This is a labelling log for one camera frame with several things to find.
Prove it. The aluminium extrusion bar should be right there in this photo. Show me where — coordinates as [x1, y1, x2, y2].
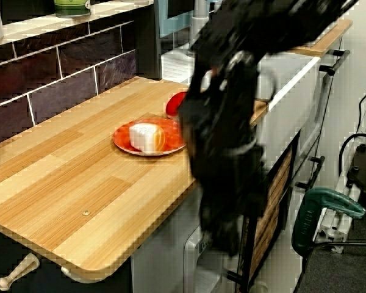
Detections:
[312, 173, 365, 254]

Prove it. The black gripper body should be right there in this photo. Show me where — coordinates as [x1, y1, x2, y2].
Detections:
[188, 146, 271, 222]

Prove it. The white cabinet body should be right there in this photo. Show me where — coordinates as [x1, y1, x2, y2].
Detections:
[131, 183, 208, 293]

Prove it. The black-framed wood-pattern oven door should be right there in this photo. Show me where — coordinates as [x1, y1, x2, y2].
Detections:
[237, 130, 303, 293]

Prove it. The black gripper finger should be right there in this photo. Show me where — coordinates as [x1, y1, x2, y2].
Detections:
[219, 213, 243, 258]
[200, 210, 224, 248]

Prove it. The thick black cable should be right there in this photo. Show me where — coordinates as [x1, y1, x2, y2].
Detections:
[338, 132, 366, 181]

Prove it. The black drawer handle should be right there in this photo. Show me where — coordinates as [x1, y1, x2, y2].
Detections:
[295, 156, 326, 190]
[318, 48, 351, 76]

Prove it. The orange round plate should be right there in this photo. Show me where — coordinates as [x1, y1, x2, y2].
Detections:
[112, 118, 187, 157]

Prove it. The salmon nigiri sushi toy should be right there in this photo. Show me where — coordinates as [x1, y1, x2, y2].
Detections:
[128, 122, 166, 153]

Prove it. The red tuna nigiri toy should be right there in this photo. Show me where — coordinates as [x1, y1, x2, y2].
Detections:
[165, 90, 188, 120]

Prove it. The white toy sink unit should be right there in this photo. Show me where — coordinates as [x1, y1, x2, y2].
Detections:
[161, 48, 321, 192]

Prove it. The thin black rod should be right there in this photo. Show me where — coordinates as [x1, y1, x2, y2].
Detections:
[310, 240, 366, 248]

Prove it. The grey dispenser panel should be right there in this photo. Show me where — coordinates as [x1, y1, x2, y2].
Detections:
[182, 226, 232, 293]

